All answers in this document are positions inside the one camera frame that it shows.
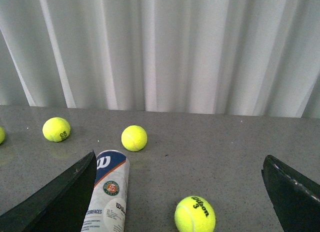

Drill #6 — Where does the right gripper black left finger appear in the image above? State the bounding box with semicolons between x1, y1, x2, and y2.
0;152;97;232

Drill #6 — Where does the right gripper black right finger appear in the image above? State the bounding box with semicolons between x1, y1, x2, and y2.
261;155;320;232

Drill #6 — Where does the clear Wilson tennis ball can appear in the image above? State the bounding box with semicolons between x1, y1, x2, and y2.
81;150;130;232

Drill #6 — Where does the yellow tennis ball black logo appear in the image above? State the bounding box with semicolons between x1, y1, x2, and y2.
42;117;71;142

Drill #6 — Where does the yellow tennis ball far left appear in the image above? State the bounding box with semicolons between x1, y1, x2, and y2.
0;127;6;144

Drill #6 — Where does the yellow tennis ball behind can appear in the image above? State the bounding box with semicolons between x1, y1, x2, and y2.
121;125;148;152

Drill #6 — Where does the yellow Wilson 3 tennis ball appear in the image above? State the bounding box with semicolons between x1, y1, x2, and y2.
174;196;216;232

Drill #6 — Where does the white pleated curtain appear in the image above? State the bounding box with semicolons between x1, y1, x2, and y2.
0;0;320;118

